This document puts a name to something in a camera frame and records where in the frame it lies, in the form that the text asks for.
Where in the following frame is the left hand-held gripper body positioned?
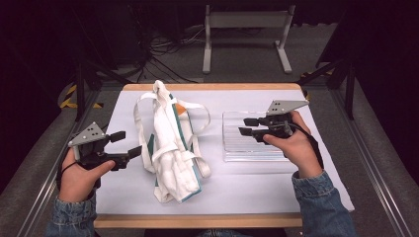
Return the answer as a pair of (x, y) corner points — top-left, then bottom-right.
(67, 121), (131, 172)

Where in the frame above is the black right wrist strap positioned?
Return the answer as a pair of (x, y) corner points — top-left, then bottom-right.
(290, 121), (326, 170)

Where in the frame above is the black wrist strap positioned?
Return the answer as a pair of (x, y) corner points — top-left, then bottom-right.
(290, 121), (326, 170)
(55, 147), (79, 193)

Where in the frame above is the white canvas tote bag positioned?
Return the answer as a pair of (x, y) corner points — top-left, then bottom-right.
(132, 79), (212, 204)

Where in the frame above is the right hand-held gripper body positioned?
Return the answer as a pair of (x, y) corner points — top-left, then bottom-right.
(259, 100), (310, 144)

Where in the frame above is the person's right hand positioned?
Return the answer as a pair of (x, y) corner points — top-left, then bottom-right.
(262, 111), (324, 180)

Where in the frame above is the person's left hand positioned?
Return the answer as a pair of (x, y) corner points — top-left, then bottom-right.
(58, 147), (117, 203)

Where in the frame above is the yellow black floor tape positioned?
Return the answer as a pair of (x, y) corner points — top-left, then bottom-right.
(58, 84), (104, 110)

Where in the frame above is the tangle of black floor cables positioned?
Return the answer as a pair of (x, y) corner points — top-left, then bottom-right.
(129, 6), (207, 84)

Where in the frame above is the black left wrist strap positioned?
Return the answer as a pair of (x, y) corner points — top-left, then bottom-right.
(55, 147), (79, 193)

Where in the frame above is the white table mat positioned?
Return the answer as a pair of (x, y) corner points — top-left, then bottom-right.
(95, 89), (356, 215)

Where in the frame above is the black tripod stand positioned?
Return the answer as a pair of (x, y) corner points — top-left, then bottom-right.
(72, 58), (133, 122)
(295, 58), (358, 121)

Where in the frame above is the aluminium floor rail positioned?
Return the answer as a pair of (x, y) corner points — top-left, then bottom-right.
(329, 88), (413, 237)
(15, 89), (102, 237)

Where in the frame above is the white metal stand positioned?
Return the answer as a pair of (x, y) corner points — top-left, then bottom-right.
(202, 4), (296, 75)

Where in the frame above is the clear plastic tray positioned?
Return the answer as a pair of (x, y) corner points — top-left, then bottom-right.
(221, 110), (300, 163)

